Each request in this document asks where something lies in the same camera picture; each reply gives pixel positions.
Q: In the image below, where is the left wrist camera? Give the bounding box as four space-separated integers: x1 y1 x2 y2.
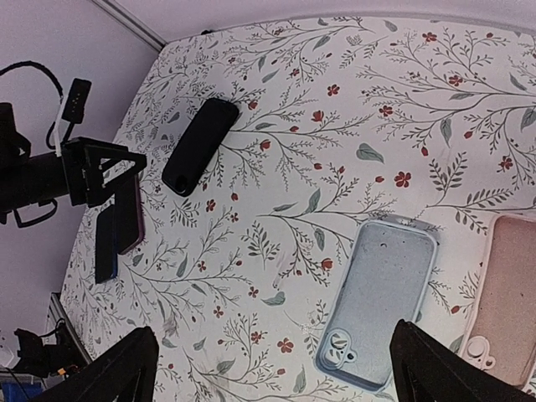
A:
45 78 92 157

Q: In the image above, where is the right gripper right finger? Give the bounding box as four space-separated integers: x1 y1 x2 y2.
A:
389 319 534 402

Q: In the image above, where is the floral patterned table mat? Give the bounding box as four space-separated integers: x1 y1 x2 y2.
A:
60 17 535 401

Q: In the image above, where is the black phone white case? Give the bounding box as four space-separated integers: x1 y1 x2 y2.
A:
95 204 118 284

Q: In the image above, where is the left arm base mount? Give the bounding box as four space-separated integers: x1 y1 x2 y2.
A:
12 318 88 379

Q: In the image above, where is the light blue phone case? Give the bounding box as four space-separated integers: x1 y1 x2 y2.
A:
314 220 438 394

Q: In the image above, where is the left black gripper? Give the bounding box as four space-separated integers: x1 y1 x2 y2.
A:
1 102 147 226

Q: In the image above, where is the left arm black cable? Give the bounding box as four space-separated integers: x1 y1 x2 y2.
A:
0 60 66 101

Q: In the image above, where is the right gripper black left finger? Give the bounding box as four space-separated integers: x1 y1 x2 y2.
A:
32 327 159 402

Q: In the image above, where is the pink phone case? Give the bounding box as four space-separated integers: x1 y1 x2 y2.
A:
458 214 535 390

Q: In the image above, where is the left aluminium frame post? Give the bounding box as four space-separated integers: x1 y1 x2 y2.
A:
90 0 167 52

